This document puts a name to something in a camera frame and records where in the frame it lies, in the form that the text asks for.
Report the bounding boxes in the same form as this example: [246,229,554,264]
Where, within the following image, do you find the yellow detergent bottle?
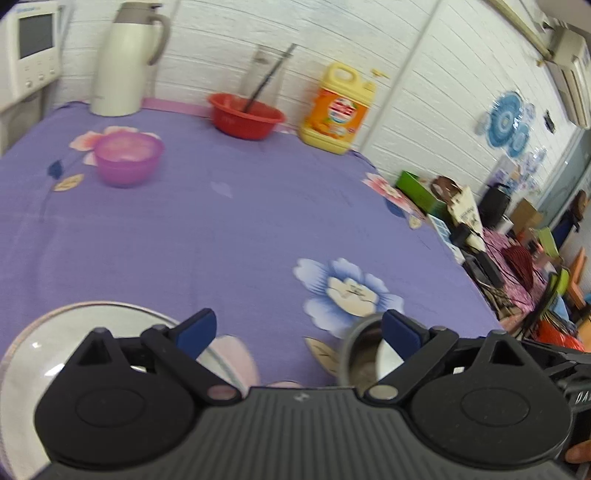
[298,62,389,155]

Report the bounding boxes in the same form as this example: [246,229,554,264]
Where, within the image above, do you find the translucent plastic tray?
[427,215,465,264]

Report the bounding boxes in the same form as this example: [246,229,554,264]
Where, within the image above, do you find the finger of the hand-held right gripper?
[519,339,591,372]

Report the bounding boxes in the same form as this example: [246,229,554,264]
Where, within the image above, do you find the red plastic basket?
[207,93,286,141]

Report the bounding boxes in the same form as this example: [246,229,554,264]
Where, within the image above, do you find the stainless steel bowl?
[338,314,407,388]

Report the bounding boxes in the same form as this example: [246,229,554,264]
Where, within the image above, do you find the beige wall pipe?
[489,0,555,58]

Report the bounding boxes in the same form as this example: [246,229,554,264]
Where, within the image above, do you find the black cylindrical speaker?
[480,184,513,229]

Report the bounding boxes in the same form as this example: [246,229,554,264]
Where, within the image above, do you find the white thermal carafe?
[90,1,171,117]

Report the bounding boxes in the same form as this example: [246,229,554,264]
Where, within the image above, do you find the purple floral tablecloth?
[0,97,509,462]

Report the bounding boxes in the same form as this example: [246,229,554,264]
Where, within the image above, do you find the white air conditioner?
[538,14,591,130]

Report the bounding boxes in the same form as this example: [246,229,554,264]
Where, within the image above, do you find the purple plastic bowl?
[94,134,165,188]

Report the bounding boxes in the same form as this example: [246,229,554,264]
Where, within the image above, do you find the green box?
[396,171,446,215]

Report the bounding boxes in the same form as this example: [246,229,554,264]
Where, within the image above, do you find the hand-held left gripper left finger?
[67,308,241,407]

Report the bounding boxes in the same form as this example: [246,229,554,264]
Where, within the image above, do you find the white water dispenser with screen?
[0,0,65,158]

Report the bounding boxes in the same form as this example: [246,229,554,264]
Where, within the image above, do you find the blue round wall decorations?
[478,91,536,160]

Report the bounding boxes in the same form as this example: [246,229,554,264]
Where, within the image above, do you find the glass jar with stick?
[243,44,297,113]

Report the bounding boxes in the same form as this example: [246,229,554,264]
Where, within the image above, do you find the beige printed paper bag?
[431,175,485,252]

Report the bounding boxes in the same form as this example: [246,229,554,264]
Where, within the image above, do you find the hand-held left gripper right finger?
[364,310,541,402]

